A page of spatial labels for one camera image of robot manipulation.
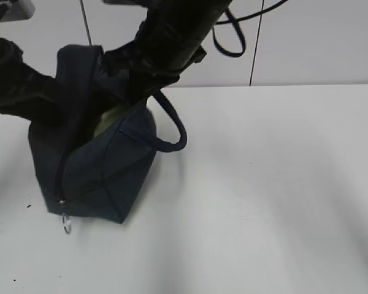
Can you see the green lidded glass container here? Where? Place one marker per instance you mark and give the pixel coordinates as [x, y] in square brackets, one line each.
[108, 118]

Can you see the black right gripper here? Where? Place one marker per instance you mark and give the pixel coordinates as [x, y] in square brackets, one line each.
[157, 56]

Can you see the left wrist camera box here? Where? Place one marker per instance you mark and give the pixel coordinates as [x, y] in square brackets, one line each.
[16, 10]

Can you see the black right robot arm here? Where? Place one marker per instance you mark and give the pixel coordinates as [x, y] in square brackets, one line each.
[207, 12]

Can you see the navy blue lunch bag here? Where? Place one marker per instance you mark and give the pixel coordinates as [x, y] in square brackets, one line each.
[102, 177]

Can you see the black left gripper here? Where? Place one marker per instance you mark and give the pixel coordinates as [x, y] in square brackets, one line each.
[26, 93]

